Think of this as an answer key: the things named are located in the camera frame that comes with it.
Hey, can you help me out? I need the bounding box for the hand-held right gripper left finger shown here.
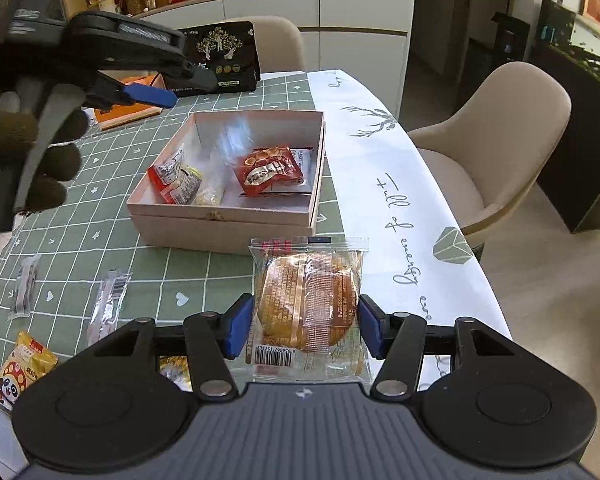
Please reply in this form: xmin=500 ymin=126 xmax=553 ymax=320
xmin=92 ymin=294 xmax=255 ymax=402

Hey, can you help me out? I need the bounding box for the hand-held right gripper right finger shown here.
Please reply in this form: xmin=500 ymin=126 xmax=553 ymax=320
xmin=358 ymin=294 xmax=513 ymax=402

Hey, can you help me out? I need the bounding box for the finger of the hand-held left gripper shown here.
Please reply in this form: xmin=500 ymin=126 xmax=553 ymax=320
xmin=145 ymin=54 xmax=217 ymax=93
xmin=85 ymin=71 xmax=179 ymax=111

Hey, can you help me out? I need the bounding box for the round cake packet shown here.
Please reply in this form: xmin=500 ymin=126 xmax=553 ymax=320
xmin=249 ymin=236 xmax=372 ymax=383

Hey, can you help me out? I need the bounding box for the red and white snack packet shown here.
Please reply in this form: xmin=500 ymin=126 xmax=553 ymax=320
xmin=147 ymin=144 xmax=206 ymax=206

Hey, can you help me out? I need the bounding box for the pink cardboard box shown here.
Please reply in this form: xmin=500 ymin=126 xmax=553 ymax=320
xmin=126 ymin=108 xmax=327 ymax=256

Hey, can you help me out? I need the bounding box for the long clear snack packet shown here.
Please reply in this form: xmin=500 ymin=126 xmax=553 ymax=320
xmin=195 ymin=115 xmax=253 ymax=207

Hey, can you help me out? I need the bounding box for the person's left hand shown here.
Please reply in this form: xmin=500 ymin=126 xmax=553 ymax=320
xmin=0 ymin=91 xmax=89 ymax=211

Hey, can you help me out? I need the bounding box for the orange tissue box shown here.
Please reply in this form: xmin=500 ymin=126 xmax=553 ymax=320
xmin=94 ymin=75 xmax=163 ymax=131

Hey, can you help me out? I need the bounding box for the black snack bag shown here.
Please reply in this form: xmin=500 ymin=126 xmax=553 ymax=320
xmin=172 ymin=21 xmax=261 ymax=97

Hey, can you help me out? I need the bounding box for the green checked tablecloth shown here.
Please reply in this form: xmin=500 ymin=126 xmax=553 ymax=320
xmin=0 ymin=69 xmax=513 ymax=480

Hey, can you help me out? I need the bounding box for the beige chair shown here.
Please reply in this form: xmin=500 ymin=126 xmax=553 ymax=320
xmin=407 ymin=61 xmax=573 ymax=261
xmin=220 ymin=16 xmax=307 ymax=75

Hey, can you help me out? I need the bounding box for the small clear snack packet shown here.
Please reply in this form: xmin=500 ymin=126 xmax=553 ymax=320
xmin=86 ymin=269 xmax=132 ymax=348
xmin=9 ymin=254 xmax=42 ymax=318

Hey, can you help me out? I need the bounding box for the yellow panda snack packet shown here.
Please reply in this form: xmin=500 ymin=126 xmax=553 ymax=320
xmin=0 ymin=330 xmax=60 ymax=413

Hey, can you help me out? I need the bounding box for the black fish tank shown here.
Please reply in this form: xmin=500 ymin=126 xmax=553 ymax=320
xmin=537 ymin=0 xmax=600 ymax=233

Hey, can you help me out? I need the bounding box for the black water dispenser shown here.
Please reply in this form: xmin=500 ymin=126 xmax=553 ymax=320
xmin=467 ymin=12 xmax=531 ymax=91

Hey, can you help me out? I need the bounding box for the wooden wall cabinet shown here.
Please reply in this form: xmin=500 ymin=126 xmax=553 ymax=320
xmin=60 ymin=0 xmax=413 ymax=76

